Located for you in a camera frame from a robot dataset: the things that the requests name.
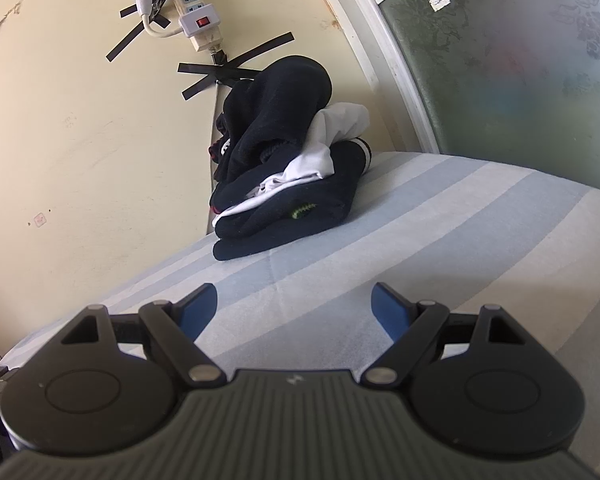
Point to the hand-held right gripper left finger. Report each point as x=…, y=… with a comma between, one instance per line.
x=200, y=307

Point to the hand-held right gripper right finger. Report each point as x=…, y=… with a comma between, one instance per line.
x=387, y=310

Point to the pile of dark socks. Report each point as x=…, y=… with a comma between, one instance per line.
x=300, y=215

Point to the navy red patterned sock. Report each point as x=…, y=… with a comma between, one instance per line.
x=219, y=149

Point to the white garment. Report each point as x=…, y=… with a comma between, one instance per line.
x=337, y=125

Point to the dark navy sock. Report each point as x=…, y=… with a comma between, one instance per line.
x=280, y=105

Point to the striped blue bed sheet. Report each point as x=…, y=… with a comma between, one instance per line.
x=430, y=240

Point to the black tape strips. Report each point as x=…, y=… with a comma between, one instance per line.
x=260, y=50

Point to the frosted patterned window glass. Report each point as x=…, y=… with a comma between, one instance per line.
x=505, y=70

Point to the white power strip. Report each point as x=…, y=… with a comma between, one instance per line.
x=195, y=10

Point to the small white glass sticker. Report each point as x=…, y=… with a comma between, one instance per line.
x=439, y=0

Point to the small red-print wall sticker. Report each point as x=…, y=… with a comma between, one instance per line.
x=40, y=219

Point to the white window frame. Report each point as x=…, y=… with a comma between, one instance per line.
x=380, y=25

